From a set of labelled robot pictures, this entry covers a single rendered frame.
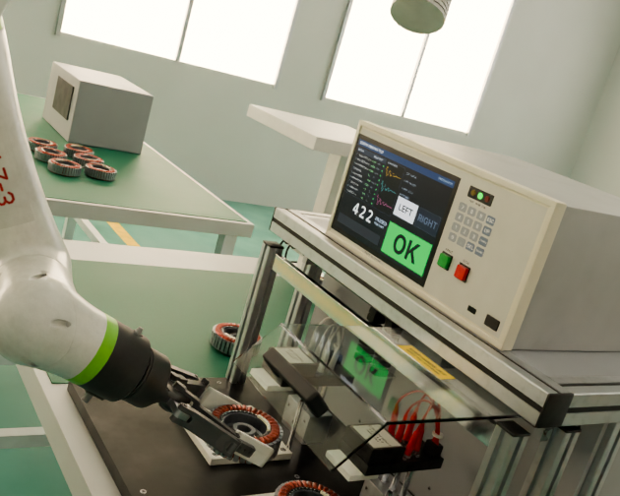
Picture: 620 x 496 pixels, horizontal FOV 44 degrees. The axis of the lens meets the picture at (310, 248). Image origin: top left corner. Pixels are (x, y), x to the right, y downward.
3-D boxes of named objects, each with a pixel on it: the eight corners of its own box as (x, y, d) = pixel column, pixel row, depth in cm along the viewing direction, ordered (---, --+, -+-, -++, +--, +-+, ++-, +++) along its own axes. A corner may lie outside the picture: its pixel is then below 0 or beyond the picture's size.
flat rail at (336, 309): (499, 457, 94) (507, 435, 94) (265, 264, 143) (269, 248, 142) (505, 456, 95) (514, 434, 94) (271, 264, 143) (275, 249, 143)
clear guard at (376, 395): (330, 472, 81) (345, 423, 79) (231, 363, 100) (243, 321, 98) (532, 453, 99) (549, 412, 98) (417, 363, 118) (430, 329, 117)
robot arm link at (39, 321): (-36, 359, 84) (27, 284, 83) (-35, 301, 94) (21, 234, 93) (70, 409, 92) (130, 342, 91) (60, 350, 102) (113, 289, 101)
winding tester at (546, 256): (500, 351, 100) (557, 202, 95) (325, 233, 134) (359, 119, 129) (667, 354, 122) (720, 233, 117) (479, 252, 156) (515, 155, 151)
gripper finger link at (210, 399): (197, 403, 112) (195, 401, 113) (230, 421, 116) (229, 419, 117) (210, 388, 112) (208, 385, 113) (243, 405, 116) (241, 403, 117)
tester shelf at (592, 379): (536, 428, 91) (550, 395, 90) (268, 229, 144) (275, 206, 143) (726, 415, 116) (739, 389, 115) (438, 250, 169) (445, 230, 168)
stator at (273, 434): (217, 468, 104) (223, 445, 103) (191, 423, 113) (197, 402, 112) (289, 465, 109) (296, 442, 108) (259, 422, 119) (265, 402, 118)
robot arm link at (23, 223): (-106, 56, 80) (6, 36, 83) (-98, 32, 89) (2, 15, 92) (-2, 337, 98) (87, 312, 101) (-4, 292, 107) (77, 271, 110)
